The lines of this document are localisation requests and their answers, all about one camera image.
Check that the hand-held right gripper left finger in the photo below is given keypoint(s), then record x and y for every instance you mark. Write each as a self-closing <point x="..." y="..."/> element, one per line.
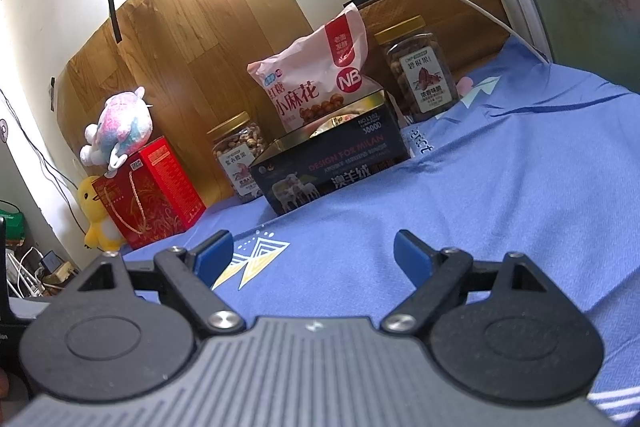
<point x="215" y="254"/>

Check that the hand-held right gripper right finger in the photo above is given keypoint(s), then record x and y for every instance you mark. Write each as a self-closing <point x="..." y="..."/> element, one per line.
<point x="412" y="254"/>

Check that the black cardboard box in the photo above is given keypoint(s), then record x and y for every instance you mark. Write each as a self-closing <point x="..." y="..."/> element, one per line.
<point x="330" y="172"/>

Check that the red gift box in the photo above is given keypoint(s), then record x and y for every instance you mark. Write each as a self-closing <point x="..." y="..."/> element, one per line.
<point x="160" y="192"/>

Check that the small black charger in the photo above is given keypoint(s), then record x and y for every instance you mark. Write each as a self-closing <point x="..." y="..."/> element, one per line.
<point x="51" y="261"/>

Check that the gold lid jar pale nuts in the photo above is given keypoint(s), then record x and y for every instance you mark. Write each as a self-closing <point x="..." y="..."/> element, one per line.
<point x="237" y="162"/>

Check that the blue bedsheet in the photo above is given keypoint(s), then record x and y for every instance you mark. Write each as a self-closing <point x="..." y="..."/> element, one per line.
<point x="500" y="182"/>

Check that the green box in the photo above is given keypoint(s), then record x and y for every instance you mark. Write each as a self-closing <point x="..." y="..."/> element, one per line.
<point x="12" y="222"/>

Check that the yellow duck plush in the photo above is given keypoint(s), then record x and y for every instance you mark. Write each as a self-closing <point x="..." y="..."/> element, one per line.
<point x="95" y="212"/>

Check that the pink white plush toy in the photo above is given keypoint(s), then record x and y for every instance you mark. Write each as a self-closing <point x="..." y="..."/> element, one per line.
<point x="122" y="127"/>

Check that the gold lid jar dark nuts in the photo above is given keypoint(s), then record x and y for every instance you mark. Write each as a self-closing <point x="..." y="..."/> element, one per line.
<point x="422" y="77"/>

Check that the wood grain board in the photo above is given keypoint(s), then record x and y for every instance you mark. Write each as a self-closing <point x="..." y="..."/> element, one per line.
<point x="200" y="57"/>

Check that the pink white snack bag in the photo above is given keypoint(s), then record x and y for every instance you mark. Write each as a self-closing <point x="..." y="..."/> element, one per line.
<point x="310" y="67"/>

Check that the short black tape strip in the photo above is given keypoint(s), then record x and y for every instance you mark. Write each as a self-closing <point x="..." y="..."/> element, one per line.
<point x="115" y="19"/>
<point x="52" y="94"/>

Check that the brown padded headboard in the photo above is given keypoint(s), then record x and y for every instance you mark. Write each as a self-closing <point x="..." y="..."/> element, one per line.
<point x="465" y="7"/>

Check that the frosted floral glass door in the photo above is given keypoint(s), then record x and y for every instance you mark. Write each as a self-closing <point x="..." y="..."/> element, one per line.
<point x="575" y="7"/>

